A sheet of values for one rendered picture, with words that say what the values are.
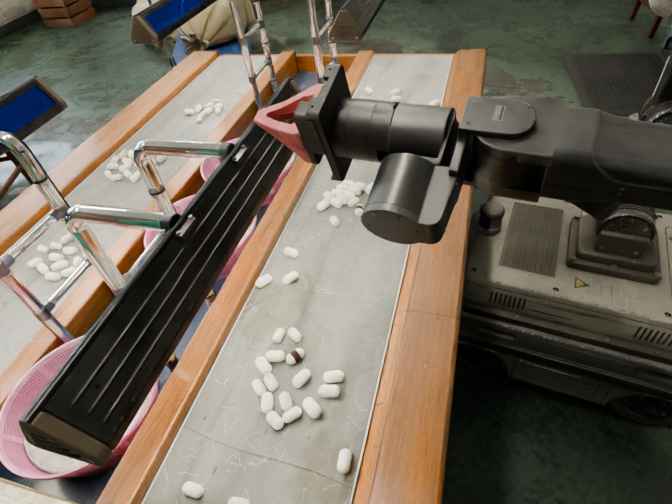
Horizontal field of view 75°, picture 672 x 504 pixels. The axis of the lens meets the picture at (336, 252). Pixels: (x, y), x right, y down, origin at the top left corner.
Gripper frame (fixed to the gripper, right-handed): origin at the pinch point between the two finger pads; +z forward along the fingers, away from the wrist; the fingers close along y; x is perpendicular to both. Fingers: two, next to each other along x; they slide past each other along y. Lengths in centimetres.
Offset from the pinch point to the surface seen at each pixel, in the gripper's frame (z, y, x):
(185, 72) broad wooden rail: 104, 75, 77
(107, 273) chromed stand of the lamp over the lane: 23.5, 14.7, -18.0
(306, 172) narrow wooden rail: 25, 57, 30
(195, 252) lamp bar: 6.2, 7.8, -13.9
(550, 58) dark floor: -29, 220, 261
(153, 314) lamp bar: 4.9, 4.8, -22.3
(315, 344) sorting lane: 1.5, 44.0, -14.1
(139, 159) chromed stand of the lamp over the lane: 25.5, 11.2, -1.3
